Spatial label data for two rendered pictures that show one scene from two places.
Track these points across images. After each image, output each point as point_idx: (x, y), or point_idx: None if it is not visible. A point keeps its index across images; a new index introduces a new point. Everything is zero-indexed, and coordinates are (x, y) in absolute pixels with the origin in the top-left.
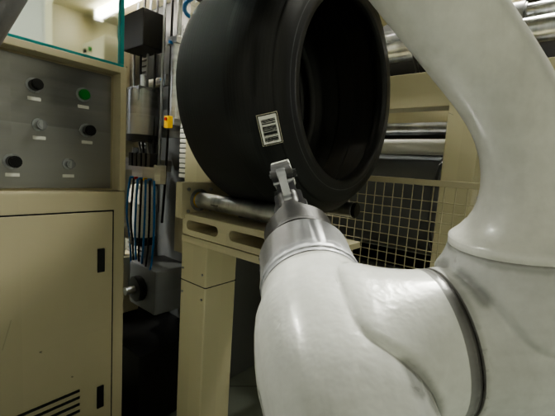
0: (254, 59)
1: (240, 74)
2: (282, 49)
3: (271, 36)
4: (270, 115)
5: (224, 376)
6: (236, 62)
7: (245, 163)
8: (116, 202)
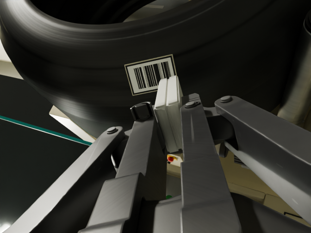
0: (68, 89)
1: (88, 107)
2: (53, 52)
3: (44, 65)
4: (131, 74)
5: None
6: (78, 109)
7: (211, 104)
8: (276, 205)
